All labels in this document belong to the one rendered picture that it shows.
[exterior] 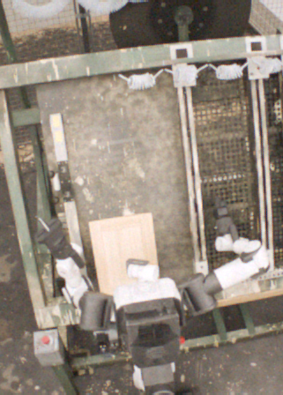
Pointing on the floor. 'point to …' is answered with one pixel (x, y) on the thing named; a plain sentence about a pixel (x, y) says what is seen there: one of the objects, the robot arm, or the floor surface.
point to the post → (65, 379)
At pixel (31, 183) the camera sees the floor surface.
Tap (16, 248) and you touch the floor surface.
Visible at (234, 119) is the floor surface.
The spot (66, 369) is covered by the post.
